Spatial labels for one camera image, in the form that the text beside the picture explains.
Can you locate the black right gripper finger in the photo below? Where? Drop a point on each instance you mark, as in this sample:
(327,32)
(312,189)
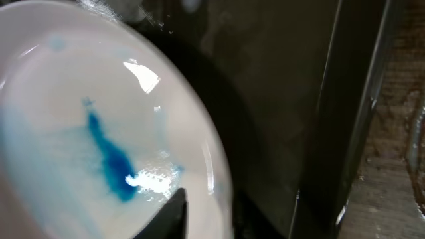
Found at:
(171,220)

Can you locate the white plate blue stain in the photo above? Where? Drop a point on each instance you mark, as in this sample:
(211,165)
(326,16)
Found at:
(99,129)

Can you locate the large dark serving tray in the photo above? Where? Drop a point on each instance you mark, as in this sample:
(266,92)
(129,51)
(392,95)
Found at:
(291,86)

